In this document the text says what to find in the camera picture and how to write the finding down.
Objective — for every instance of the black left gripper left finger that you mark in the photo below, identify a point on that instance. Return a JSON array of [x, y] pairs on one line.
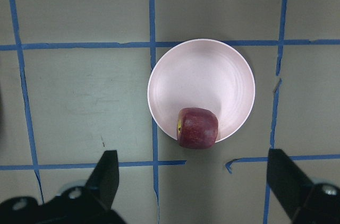
[[103, 181]]

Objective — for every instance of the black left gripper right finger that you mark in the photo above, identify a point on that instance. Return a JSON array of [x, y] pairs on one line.
[[287, 181]]

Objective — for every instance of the red apple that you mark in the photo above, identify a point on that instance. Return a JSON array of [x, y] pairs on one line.
[[197, 128]]

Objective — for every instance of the pink plate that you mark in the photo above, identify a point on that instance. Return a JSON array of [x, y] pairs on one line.
[[206, 74]]

